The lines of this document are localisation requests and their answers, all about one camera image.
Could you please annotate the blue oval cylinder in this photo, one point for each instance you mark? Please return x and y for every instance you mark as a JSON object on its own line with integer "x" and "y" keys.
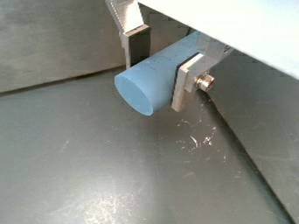
{"x": 145, "y": 84}

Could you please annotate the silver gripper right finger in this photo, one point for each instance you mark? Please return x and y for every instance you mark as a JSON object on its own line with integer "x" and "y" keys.
{"x": 192, "y": 73}

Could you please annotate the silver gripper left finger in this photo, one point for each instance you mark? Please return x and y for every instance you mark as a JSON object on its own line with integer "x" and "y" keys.
{"x": 133, "y": 31}

